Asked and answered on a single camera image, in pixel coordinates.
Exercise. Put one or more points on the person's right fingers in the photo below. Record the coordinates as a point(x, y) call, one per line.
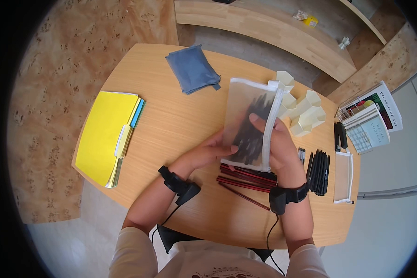
point(280, 129)

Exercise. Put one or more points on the person's left fingers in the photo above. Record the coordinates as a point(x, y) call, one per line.
point(217, 136)

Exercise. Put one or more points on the person's right thumb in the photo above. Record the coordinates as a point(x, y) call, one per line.
point(260, 122)

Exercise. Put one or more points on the person's left thumb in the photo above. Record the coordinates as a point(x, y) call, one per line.
point(227, 150)

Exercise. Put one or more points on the translucent mesh zip pouch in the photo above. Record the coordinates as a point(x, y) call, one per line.
point(239, 100)
point(342, 177)

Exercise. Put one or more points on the person's right hand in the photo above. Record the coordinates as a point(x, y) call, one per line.
point(285, 156)

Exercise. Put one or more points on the bundle of black pens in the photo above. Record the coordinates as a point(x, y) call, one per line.
point(252, 142)

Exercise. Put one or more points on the cream hexagonal pen holder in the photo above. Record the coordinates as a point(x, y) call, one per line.
point(307, 120)

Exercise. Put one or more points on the pile of red black pencils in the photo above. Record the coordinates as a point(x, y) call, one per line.
point(246, 179)

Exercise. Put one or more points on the row of black pens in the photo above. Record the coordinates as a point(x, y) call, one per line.
point(318, 173)

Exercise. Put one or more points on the black stapler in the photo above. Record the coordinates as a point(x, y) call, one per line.
point(341, 136)

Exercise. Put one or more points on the black wrist band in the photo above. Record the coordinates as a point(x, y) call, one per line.
point(281, 198)
point(175, 182)

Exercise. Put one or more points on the blue grey cloth bag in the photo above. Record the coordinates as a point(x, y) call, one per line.
point(192, 69)

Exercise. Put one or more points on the pale blue book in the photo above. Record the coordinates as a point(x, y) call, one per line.
point(377, 132)

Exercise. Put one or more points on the white art book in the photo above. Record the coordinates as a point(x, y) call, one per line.
point(389, 104)

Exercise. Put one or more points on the stack of coloured file folders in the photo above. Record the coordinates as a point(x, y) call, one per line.
point(104, 139)

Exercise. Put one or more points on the person's body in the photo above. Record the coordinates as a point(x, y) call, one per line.
point(212, 266)

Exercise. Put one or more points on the wooden wall shelf unit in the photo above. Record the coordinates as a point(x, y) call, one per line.
point(264, 27)

